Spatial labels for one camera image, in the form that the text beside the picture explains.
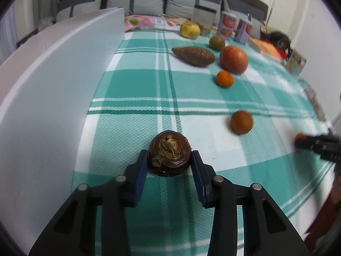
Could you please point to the clear plastic jar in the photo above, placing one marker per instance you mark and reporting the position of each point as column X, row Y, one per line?
column 203, row 18

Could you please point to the orange tangerine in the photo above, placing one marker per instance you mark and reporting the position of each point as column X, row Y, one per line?
column 241, row 122
column 225, row 79

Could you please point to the brown water chestnut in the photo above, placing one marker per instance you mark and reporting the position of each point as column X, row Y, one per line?
column 170, row 149

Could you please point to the yellow pear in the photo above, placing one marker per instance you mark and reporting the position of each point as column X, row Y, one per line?
column 189, row 30

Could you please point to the small colourful box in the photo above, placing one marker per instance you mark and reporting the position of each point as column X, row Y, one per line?
column 295, row 61

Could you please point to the brown sweet potato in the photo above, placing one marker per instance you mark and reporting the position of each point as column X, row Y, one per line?
column 194, row 56

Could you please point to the dark bag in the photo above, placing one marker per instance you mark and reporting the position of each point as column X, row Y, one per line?
column 279, row 40

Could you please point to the pink snack bag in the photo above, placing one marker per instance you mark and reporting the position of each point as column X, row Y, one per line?
column 149, row 22

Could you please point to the grey curtain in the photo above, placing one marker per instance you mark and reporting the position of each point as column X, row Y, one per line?
column 6, row 32

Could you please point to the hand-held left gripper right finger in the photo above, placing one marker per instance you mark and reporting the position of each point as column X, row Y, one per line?
column 198, row 176

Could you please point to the purple food can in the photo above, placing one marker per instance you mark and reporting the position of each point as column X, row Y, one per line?
column 243, row 30
column 226, row 24

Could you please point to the orange book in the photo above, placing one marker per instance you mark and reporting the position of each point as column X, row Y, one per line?
column 265, row 48

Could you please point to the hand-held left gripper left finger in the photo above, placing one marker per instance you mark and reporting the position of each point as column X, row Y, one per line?
column 141, row 173

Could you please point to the green-brown round fruit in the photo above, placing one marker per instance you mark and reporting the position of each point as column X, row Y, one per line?
column 216, row 43

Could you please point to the red apple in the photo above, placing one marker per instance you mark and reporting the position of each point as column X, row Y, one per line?
column 234, row 60

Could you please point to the white foam board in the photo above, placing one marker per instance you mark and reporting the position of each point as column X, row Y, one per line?
column 53, row 98

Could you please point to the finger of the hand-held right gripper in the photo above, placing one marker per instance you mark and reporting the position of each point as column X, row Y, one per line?
column 331, row 153
column 305, row 143

